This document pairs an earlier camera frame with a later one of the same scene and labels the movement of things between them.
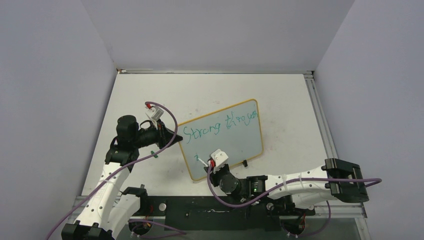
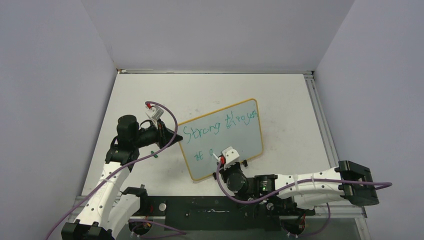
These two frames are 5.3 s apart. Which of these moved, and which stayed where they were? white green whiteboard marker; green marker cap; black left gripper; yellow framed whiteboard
Moved: white green whiteboard marker
Stayed: green marker cap; yellow framed whiteboard; black left gripper
